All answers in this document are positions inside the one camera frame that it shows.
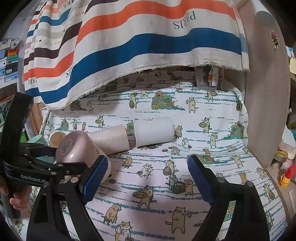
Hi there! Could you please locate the pink white ceramic mug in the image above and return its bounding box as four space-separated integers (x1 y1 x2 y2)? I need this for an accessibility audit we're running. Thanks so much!
55 130 112 185

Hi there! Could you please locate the mint green cup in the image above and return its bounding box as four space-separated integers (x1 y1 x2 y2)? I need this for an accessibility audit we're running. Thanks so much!
27 135 56 164

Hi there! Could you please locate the small cream cup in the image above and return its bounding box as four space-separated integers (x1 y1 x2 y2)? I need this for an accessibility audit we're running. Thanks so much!
49 131 66 148

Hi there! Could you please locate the beige cylindrical cup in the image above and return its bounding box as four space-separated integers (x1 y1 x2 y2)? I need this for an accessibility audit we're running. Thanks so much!
89 125 130 155

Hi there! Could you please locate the person's left hand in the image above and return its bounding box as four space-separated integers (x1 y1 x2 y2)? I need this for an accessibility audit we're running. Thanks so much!
1 177 32 211

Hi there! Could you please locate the red yellow toy figure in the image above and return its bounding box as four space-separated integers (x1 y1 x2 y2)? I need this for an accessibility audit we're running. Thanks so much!
278 165 295 187

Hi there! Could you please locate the shelf with stacked boxes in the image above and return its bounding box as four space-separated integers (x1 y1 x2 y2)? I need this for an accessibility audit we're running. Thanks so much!
1 38 25 107

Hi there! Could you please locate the cat cartoon bed sheet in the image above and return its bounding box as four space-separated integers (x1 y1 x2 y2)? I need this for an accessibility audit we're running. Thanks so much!
44 72 287 240

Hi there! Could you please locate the striped Paris fabric cloth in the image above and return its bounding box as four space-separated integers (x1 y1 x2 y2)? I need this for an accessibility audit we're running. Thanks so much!
23 1 249 110

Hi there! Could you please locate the wooden side panel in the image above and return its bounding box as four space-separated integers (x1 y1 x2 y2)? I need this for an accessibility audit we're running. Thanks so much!
236 1 290 166

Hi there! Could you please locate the grey plastic storage box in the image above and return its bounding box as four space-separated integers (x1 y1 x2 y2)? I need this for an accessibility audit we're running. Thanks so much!
195 65 224 90

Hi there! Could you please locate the red cartoon sticker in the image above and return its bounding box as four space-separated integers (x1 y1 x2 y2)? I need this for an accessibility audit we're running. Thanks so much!
270 30 280 49

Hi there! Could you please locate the white lamp head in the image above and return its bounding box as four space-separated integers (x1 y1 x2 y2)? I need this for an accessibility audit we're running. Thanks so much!
251 0 275 27

